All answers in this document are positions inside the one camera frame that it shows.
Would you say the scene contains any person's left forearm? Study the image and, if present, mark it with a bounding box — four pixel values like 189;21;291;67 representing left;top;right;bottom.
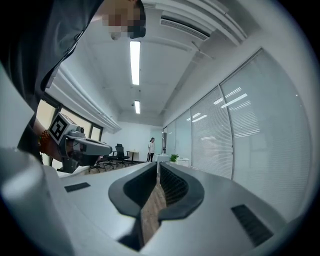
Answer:
33;117;63;161

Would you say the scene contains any table with pale cloth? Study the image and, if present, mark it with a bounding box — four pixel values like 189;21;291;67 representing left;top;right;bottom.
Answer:
152;153;171;164

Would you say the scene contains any long ceiling light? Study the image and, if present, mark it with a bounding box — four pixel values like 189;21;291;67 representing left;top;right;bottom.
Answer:
129;40;141;86

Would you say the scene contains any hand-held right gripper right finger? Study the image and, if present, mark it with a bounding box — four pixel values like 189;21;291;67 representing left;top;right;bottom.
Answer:
142;161;289;256

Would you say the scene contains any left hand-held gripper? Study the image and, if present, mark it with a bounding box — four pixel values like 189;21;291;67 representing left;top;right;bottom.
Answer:
48;112;113;174

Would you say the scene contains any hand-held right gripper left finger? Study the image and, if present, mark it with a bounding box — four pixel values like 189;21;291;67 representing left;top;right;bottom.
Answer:
44;161;159;256

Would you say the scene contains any person's black shirt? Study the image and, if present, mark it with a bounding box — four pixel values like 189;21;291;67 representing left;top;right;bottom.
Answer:
0;0;106;165

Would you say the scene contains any person's head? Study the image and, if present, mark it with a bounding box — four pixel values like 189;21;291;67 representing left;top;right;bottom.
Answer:
101;0;147;41

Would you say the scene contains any black office chair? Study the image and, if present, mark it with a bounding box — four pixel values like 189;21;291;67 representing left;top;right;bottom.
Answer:
88;157;106;174
113;143;131;168
99;149;117;170

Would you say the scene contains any brown bead bracelet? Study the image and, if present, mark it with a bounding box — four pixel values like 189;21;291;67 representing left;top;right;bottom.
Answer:
37;129;53;156

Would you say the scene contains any ceiling air conditioner vent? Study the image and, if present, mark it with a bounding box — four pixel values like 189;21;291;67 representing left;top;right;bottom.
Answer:
159;15;211;42

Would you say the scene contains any light wooden desk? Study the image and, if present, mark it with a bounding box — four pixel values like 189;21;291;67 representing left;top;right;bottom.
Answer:
126;149;140;162

